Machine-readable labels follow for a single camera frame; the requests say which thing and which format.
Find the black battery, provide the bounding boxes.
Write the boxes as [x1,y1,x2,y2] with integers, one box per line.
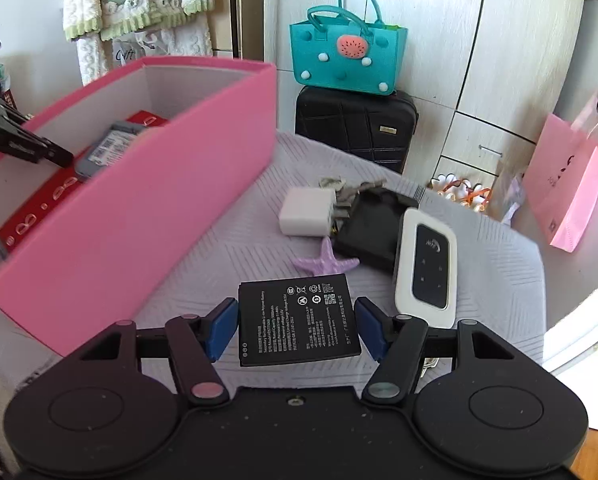
[238,274,362,367]

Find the cream cabinet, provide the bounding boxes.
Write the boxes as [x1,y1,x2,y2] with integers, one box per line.
[206,0,232,58]

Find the white pocket router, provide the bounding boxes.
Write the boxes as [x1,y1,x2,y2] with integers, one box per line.
[394,208,458,329]

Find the clear plastic bag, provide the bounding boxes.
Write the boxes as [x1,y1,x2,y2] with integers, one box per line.
[501,172,530,225]

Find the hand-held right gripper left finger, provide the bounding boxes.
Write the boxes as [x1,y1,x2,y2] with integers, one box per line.
[64,297,238,407]

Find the white charger plug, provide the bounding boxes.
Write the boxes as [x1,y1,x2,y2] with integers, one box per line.
[279,187,336,237]

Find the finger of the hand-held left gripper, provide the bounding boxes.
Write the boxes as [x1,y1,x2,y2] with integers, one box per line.
[0,85,74,168]

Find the white plastic bag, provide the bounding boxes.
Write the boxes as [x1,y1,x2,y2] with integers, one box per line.
[113,30,180,68]

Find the white orange scalloped object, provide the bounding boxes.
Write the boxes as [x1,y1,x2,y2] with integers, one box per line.
[430,173,493,217]

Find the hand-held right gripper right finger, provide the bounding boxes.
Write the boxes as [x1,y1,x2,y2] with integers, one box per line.
[354,296,530,405]

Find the pink paper bag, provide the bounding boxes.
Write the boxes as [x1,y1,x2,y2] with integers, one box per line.
[522,92,598,253]

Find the teal felt tote bag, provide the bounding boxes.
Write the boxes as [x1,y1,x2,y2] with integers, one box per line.
[290,0,408,97]

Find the purple starfish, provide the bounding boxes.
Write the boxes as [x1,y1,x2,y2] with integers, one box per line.
[293,236,360,276]

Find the black suitcase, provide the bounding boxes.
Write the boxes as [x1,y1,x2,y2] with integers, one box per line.
[295,86,420,175]

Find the red printed card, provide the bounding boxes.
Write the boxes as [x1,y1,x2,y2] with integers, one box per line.
[0,110,170,256]

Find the grey router back shell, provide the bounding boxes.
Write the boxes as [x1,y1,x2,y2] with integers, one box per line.
[74,122,144,182]

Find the white wardrobe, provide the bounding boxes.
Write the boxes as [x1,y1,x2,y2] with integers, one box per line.
[244,0,594,211]

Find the pale patterned tablecloth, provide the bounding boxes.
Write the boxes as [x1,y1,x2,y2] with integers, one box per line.
[0,130,547,396]

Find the pink cardboard box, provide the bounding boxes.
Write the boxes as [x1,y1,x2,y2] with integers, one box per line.
[0,56,278,356]

